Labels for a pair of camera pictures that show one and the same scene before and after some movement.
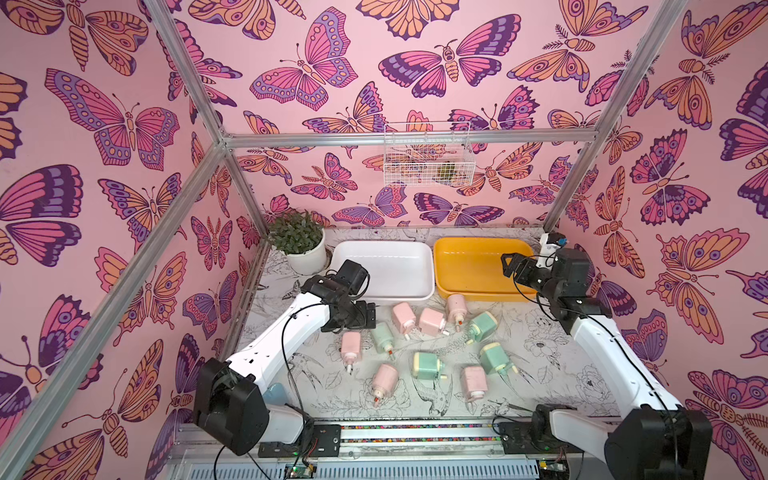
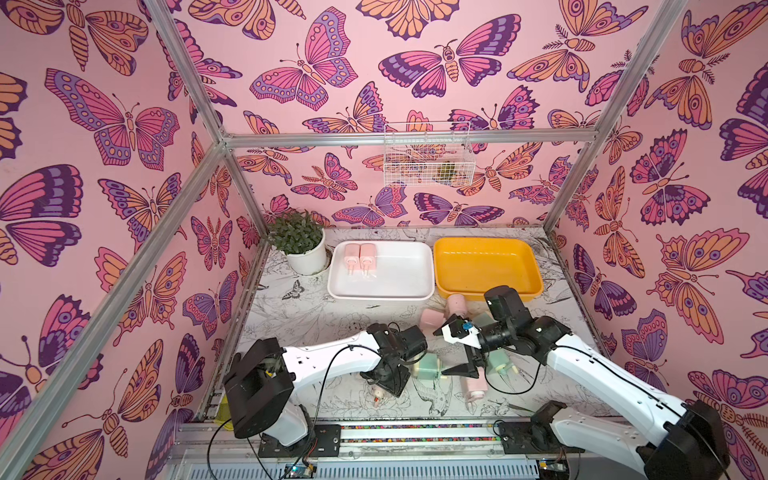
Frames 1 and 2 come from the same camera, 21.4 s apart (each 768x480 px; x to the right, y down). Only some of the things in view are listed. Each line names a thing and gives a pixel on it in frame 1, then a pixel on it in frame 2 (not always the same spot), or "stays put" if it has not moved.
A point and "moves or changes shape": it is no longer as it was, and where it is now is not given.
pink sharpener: (350, 348) moves or changes shape
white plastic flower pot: (311, 262) stays put
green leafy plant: (295, 232) stays put
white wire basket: (428, 164) stays put
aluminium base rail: (371, 450) stays put
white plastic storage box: (399, 271) stays put
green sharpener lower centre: (427, 366) stays put
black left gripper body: (356, 317) -> (395, 381)
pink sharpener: (474, 383) stays put
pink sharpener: (403, 318) -> (367, 258)
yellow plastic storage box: (473, 267) stays put
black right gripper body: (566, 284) -> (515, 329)
